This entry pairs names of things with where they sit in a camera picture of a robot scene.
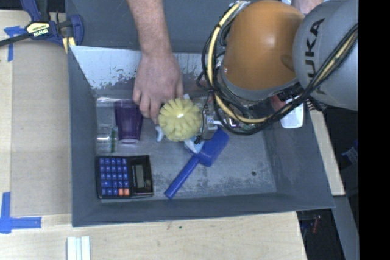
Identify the black and blue calculator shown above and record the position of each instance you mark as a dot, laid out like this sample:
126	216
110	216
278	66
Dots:
122	176

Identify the person's left hand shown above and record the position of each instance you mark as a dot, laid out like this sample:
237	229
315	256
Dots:
277	102

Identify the yellow round sponge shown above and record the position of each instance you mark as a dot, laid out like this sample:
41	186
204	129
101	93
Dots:
179	120

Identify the white rectangular object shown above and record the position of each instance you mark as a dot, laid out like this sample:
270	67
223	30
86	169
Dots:
292	118

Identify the grey metal bin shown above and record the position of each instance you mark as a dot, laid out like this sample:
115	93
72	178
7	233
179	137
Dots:
237	167

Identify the person's right hand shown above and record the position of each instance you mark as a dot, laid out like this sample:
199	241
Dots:
157	79

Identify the purple cup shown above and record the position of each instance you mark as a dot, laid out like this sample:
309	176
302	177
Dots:
128	123

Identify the clear plastic container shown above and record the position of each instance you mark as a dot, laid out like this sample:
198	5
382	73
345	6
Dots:
106	138

